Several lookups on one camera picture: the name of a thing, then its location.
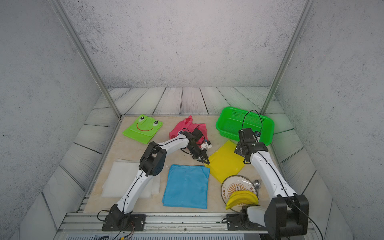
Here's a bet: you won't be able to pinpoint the white raincoat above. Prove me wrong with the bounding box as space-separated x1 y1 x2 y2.
101 159 160 199

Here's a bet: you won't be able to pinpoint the frame post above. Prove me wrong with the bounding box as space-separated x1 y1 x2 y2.
49 0 122 119
261 0 316 115

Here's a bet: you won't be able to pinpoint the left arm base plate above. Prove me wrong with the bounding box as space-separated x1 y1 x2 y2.
102 214 147 232

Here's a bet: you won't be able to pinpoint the metal spoon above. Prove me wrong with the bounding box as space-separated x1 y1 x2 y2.
253 180 261 190

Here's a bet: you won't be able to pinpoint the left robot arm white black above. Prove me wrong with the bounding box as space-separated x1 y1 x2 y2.
103 129 210 230

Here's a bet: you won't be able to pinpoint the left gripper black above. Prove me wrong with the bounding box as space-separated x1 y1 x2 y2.
187 144 212 164

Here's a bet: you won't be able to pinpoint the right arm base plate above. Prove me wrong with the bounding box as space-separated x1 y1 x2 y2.
221 214 267 231

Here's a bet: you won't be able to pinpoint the pink rabbit raincoat folded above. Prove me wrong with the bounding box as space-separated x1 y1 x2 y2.
169 116 208 145

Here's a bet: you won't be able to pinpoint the aluminium front rail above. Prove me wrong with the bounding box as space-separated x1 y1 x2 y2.
54 213 269 240

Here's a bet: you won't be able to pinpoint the green frog raincoat folded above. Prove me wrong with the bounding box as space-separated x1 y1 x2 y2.
123 115 163 144

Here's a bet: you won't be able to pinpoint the blue raincoat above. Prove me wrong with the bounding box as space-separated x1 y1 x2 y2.
162 165 210 210

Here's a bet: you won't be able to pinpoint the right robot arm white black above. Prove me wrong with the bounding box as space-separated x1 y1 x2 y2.
235 129 310 239

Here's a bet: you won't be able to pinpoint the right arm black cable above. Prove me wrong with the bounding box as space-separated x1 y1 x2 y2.
241 109 325 240

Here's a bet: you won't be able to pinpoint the round patterned plate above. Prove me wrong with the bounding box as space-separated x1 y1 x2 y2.
220 175 259 213

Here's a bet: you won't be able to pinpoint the yellow bananas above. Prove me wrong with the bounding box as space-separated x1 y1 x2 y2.
226 191 259 210

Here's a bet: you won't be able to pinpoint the yellow raincoat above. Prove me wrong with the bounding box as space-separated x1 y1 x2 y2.
204 140 245 184

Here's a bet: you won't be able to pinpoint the right frame post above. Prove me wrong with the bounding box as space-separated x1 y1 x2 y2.
261 0 316 115

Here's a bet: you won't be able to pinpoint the left frame post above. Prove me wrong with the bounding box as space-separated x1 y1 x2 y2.
49 0 122 119

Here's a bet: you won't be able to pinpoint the green plastic basket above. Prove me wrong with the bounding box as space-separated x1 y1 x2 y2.
216 107 275 146

